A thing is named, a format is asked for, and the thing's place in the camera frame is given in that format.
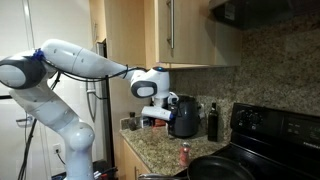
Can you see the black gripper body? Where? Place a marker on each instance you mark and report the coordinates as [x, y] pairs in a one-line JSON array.
[[175, 108]]

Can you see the pink drink can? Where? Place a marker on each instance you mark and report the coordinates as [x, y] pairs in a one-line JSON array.
[[184, 155]]

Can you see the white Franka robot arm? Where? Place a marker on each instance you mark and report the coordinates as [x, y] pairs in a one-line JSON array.
[[76, 60]]

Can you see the wooden lower cabinet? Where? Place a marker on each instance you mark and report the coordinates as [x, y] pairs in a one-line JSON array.
[[128, 160]]

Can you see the wooden upper cabinet carcass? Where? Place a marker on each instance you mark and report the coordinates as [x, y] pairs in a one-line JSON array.
[[226, 46]]

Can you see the silver door lever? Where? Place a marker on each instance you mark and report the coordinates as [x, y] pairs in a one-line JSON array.
[[23, 121]]

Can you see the white room door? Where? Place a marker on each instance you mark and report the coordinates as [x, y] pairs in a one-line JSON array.
[[13, 20]]

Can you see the black air fryer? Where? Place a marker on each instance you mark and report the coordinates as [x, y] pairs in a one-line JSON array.
[[190, 116]]

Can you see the white backsplash outlet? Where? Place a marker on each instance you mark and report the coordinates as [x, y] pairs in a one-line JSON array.
[[202, 110]]

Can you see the small jar white label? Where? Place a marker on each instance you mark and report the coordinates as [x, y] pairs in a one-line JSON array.
[[144, 122]]

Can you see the dark olive oil bottle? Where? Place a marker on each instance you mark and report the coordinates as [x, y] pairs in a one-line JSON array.
[[213, 123]]

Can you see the dark spice jar black cap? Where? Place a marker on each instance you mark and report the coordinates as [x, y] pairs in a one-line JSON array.
[[132, 123]]

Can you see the black stove knob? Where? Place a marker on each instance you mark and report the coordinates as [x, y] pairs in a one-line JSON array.
[[255, 119], [241, 115]]

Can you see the stainless steel refrigerator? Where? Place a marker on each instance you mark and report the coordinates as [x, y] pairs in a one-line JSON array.
[[107, 133]]

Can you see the black frying pan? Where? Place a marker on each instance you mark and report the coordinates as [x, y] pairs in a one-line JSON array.
[[216, 170]]

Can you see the black electric stove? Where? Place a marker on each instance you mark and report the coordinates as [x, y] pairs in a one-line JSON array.
[[273, 140]]

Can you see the black range hood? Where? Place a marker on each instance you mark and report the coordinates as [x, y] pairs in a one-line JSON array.
[[260, 13]]

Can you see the white wall power outlet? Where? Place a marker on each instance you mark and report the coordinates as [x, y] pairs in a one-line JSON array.
[[57, 148]]

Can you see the black camera stand boom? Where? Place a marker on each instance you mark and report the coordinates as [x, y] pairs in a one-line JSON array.
[[5, 97]]

